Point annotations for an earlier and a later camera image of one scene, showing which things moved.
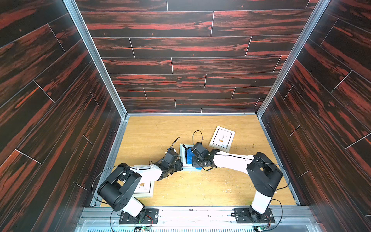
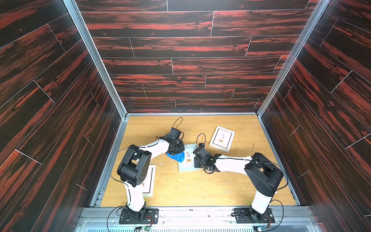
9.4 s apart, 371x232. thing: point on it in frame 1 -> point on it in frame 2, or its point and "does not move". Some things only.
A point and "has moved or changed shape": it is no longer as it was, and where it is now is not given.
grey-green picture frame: (187, 167) does not move
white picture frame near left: (145, 188) does not move
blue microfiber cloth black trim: (189, 154) has moved or changed shape
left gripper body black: (176, 166) -> (178, 148)
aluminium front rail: (197, 218) does not move
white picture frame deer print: (222, 139) does not move
